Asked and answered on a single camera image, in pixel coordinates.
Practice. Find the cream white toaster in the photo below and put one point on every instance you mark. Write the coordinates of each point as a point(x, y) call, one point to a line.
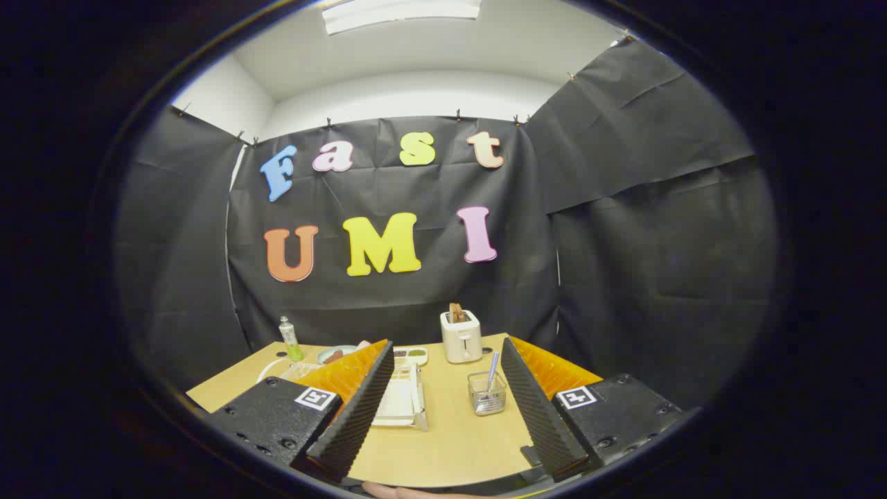
point(461, 343)

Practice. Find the ceiling light panel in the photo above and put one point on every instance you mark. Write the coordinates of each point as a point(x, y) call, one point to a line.
point(402, 12)

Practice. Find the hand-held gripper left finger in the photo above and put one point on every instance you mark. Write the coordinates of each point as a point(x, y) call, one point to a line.
point(360, 409)

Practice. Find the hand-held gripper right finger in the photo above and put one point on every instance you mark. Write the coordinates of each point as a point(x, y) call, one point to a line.
point(537, 416)

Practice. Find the brown bread slice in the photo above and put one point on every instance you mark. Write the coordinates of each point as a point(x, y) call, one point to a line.
point(456, 313)

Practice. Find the green liquid plastic bottle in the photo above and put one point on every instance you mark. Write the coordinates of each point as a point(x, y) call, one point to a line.
point(291, 343)

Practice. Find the brown meat piece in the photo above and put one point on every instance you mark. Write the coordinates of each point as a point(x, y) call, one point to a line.
point(335, 356)

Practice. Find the white divided bean tray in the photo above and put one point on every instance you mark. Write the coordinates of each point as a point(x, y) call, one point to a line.
point(414, 356)

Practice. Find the light green round dish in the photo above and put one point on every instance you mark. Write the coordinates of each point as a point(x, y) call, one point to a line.
point(326, 355)

